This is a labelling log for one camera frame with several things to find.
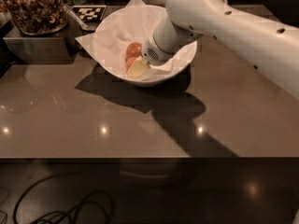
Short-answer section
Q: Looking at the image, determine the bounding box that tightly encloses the glass jar of snacks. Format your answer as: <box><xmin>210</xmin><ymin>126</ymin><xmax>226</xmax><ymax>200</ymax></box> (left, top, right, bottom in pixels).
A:
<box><xmin>2</xmin><ymin>0</ymin><xmax>68</xmax><ymax>36</ymax></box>

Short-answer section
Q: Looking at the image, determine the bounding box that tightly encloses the white bowl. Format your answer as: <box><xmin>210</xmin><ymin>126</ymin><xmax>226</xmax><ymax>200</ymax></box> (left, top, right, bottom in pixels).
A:
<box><xmin>93</xmin><ymin>4</ymin><xmax>199</xmax><ymax>88</ymax></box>

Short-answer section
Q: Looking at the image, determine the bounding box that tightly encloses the white paper liner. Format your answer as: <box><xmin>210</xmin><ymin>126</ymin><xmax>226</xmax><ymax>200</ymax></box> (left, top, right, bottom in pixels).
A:
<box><xmin>74</xmin><ymin>0</ymin><xmax>201</xmax><ymax>82</ymax></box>

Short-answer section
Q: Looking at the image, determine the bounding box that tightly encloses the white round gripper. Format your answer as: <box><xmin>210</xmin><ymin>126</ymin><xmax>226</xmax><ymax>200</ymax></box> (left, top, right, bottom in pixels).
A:
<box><xmin>126</xmin><ymin>35</ymin><xmax>173</xmax><ymax>79</ymax></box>

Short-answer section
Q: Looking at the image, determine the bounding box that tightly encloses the black floor cable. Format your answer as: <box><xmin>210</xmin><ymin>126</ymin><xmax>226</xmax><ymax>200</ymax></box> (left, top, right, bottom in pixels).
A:
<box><xmin>0</xmin><ymin>171</ymin><xmax>116</xmax><ymax>224</ymax></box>

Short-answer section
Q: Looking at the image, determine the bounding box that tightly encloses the grey metal box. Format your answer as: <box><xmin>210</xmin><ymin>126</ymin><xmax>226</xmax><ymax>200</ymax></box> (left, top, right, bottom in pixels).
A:
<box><xmin>4</xmin><ymin>27</ymin><xmax>77</xmax><ymax>64</ymax></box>

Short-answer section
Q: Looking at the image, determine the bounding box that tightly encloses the red apple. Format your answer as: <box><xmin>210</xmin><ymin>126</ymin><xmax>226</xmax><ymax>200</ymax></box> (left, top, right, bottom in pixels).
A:
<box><xmin>125</xmin><ymin>57</ymin><xmax>137</xmax><ymax>72</ymax></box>
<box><xmin>126</xmin><ymin>42</ymin><xmax>142</xmax><ymax>60</ymax></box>

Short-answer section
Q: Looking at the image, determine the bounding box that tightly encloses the black white marker tag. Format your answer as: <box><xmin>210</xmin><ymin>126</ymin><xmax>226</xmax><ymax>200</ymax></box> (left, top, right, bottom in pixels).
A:
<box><xmin>72</xmin><ymin>5</ymin><xmax>107</xmax><ymax>23</ymax></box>

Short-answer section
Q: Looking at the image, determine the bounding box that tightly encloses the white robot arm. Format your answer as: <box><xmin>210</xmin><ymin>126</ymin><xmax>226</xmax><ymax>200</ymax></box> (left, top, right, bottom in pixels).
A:
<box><xmin>142</xmin><ymin>0</ymin><xmax>299</xmax><ymax>98</ymax></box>

